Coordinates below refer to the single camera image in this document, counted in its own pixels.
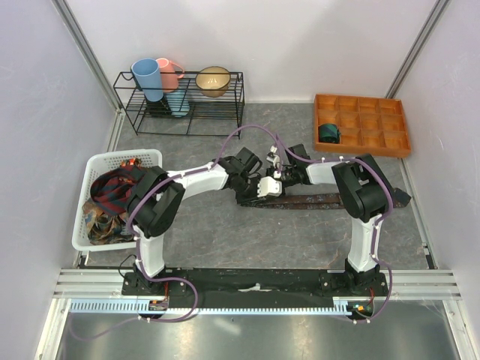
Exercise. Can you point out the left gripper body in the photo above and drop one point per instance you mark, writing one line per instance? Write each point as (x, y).
(246, 193)

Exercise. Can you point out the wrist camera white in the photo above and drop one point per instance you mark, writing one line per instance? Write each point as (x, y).
(274, 159)
(270, 185)

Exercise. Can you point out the brown floral tie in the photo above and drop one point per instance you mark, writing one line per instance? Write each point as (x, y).
(323, 201)

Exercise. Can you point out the pink cup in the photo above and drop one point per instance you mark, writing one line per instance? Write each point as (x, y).
(170, 73)

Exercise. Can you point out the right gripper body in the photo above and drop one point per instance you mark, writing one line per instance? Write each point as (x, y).
(288, 178)

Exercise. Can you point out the patterned ties pile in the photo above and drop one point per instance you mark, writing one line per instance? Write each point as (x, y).
(103, 229)

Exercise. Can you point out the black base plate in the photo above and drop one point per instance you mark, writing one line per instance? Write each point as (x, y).
(236, 288)

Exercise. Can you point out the white plastic basket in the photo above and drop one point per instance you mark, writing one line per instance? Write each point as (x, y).
(95, 167)

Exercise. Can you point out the green tie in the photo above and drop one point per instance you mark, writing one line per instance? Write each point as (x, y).
(329, 133)

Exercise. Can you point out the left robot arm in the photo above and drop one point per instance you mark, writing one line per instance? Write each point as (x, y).
(155, 200)

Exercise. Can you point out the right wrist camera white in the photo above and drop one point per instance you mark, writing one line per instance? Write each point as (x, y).
(274, 159)

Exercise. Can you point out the orange compartment tray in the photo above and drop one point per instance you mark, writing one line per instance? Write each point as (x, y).
(367, 125)

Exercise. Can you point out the black wire rack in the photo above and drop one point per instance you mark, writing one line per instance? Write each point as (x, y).
(208, 117)

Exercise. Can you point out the light blue lower cup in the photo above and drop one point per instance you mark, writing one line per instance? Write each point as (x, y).
(178, 103)

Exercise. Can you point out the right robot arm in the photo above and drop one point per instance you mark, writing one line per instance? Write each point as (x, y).
(367, 197)

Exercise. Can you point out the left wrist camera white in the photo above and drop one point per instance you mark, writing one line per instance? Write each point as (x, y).
(270, 185)

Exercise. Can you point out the amber glass bowl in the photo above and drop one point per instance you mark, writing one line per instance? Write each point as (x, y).
(213, 81)

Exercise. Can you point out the red navy striped tie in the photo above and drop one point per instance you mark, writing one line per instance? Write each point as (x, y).
(111, 191)

